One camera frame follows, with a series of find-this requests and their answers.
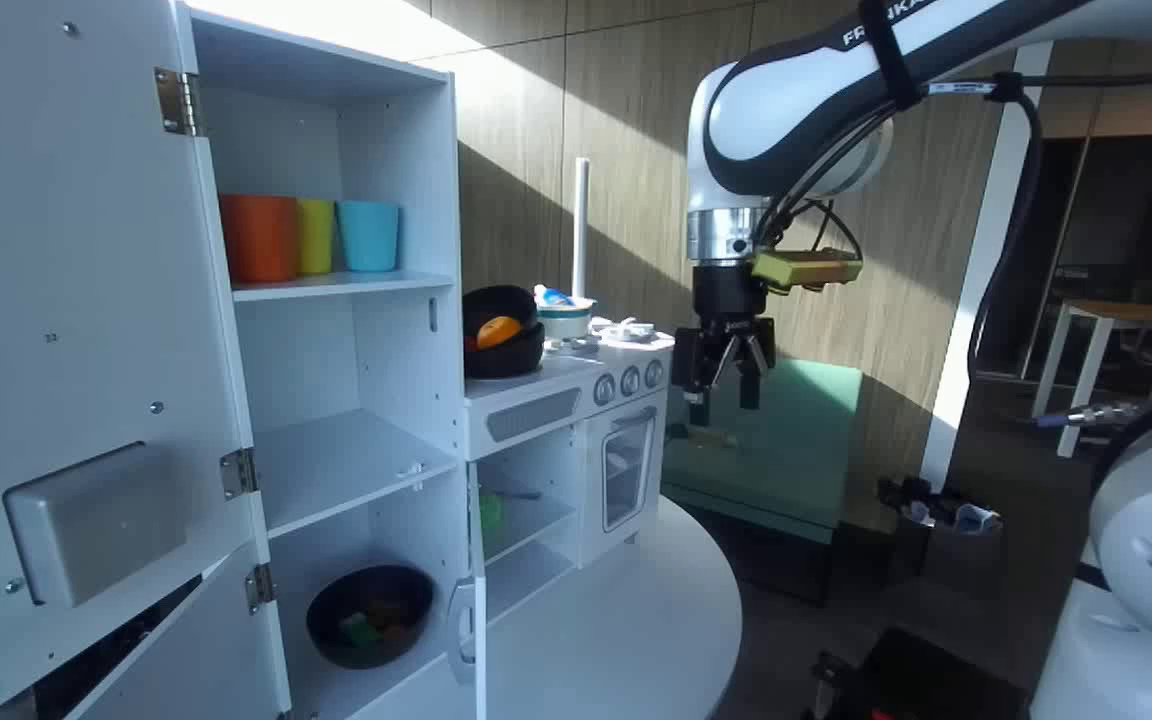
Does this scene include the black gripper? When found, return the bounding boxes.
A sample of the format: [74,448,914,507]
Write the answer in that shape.
[673,261,780,433]

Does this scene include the small white door with handle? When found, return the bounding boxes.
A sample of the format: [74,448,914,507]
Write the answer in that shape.
[449,497,493,720]

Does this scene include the short white cupboard door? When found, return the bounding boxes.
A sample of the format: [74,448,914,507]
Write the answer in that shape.
[62,530,298,720]

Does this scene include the tall white cupboard door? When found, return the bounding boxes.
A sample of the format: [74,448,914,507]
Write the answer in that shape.
[0,0,267,720]

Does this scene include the green sofa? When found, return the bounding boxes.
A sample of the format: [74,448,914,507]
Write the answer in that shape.
[661,354,868,546]

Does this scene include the grey stovetop plate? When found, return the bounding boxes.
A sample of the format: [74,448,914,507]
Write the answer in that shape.
[585,311,678,353]

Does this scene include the white toy pot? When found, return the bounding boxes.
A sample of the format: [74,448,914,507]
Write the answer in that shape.
[531,278,599,340]

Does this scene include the white upright pole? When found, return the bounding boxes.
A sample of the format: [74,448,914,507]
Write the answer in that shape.
[567,157,595,303]

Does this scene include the orange toy fruit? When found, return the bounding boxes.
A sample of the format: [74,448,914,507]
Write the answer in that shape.
[472,311,527,354]

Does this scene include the dark floor device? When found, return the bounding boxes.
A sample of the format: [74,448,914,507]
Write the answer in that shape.
[877,470,1007,539]

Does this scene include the white toy kitchen cabinet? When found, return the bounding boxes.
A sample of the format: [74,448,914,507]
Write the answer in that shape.
[181,0,680,720]

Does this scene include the blue plastic cup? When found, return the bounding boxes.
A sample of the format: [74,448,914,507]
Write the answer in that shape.
[331,194,403,276]

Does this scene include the white square table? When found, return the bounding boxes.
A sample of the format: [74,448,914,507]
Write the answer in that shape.
[1029,295,1152,462]

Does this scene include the yellow plastic cup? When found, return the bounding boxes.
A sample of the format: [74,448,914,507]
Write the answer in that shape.
[291,194,342,278]

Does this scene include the green toy block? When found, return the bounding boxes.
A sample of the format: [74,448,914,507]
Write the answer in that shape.
[336,607,391,654]

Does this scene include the black bowl holding toy blocks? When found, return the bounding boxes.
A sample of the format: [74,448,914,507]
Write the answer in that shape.
[306,561,439,670]

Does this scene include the orange plastic cup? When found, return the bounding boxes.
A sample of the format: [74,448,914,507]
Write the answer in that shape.
[215,192,306,286]

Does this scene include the silver door hinge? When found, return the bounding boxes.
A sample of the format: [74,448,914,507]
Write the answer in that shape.
[153,65,203,141]
[215,442,259,505]
[244,561,279,615]

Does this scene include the white box on door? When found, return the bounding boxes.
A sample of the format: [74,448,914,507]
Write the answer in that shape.
[3,439,193,611]

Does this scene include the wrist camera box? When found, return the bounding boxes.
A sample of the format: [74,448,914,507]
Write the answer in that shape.
[748,243,868,295]

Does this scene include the white slanted post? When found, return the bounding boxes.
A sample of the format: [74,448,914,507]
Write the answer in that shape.
[917,35,1056,493]

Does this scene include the grey door handle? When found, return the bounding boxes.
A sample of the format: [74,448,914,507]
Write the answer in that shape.
[449,571,479,667]

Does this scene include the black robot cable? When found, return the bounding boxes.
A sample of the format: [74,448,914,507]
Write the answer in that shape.
[748,70,1049,392]

